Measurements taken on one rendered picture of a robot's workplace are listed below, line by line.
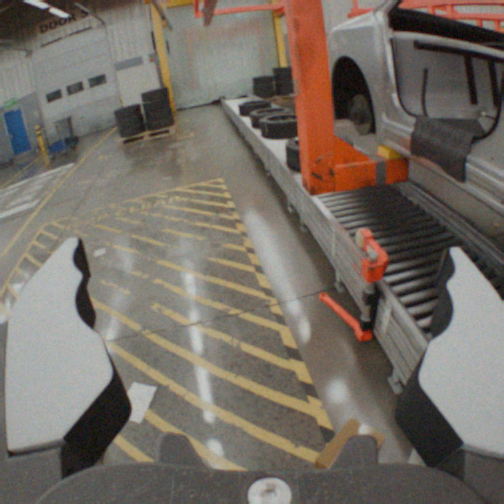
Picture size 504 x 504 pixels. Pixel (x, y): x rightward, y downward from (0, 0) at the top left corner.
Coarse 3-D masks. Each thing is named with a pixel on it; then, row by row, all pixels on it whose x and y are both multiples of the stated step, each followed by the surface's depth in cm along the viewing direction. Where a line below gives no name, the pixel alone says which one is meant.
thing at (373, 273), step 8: (360, 232) 147; (368, 232) 145; (360, 240) 147; (368, 240) 142; (368, 248) 141; (376, 248) 136; (384, 256) 130; (368, 264) 125; (376, 264) 125; (384, 264) 127; (368, 272) 125; (376, 272) 125; (368, 280) 127; (376, 280) 127; (320, 296) 176; (328, 304) 171; (336, 304) 168; (336, 312) 165; (344, 312) 162; (352, 320) 156; (360, 336) 145; (368, 336) 146
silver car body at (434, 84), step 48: (384, 0) 131; (336, 48) 201; (384, 48) 147; (432, 48) 131; (480, 48) 150; (336, 96) 246; (384, 96) 166; (432, 96) 164; (480, 96) 167; (384, 144) 181; (480, 144) 103; (480, 192) 109
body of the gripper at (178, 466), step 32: (160, 448) 4; (192, 448) 4; (352, 448) 4; (64, 480) 3; (96, 480) 3; (128, 480) 4; (160, 480) 4; (192, 480) 4; (224, 480) 4; (256, 480) 4; (288, 480) 4; (320, 480) 4; (352, 480) 4; (384, 480) 4; (416, 480) 3; (448, 480) 3
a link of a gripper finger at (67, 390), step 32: (64, 256) 9; (32, 288) 8; (64, 288) 8; (32, 320) 7; (64, 320) 7; (32, 352) 6; (64, 352) 6; (96, 352) 6; (32, 384) 5; (64, 384) 5; (96, 384) 5; (32, 416) 4; (64, 416) 5; (96, 416) 5; (128, 416) 6; (32, 448) 4; (96, 448) 5
